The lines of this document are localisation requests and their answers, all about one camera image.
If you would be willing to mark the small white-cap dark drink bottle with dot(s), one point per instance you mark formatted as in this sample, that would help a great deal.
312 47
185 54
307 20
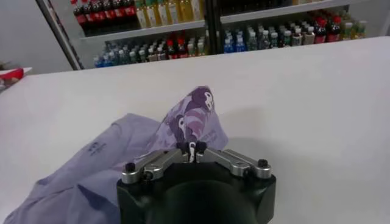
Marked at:
297 36
274 39
151 54
142 55
161 53
133 56
286 38
309 35

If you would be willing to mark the red bear-print T-shirt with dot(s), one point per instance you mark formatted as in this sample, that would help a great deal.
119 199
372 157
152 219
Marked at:
12 74

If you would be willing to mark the white adjacent table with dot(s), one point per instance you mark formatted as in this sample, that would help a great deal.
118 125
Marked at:
27 70

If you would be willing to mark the lavender purple T-shirt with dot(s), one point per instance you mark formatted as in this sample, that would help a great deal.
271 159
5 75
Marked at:
122 143

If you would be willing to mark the glass-door beverage display cooler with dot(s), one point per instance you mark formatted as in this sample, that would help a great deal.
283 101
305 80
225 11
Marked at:
211 27

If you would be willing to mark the black-framed open cooler door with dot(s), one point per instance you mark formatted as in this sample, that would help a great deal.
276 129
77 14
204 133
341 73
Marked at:
59 35

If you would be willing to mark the small red-cap cola bottle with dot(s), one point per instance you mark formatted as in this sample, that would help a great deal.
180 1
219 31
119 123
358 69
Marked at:
333 30
182 48
171 50
320 32

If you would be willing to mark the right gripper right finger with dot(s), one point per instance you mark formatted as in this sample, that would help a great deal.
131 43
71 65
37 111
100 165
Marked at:
234 164

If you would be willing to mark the green-cap yellow tea bottle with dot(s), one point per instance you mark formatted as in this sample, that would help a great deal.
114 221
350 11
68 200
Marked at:
152 15
186 9
172 12
198 7
142 16
162 13

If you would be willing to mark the white cooler shelf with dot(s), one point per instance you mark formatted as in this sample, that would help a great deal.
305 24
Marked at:
274 12
146 30

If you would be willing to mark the small blue water bottle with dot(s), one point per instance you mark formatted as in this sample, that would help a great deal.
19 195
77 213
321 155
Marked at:
239 44
106 60
228 45
98 62

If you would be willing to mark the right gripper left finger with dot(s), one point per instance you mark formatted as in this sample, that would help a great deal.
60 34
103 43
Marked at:
158 165

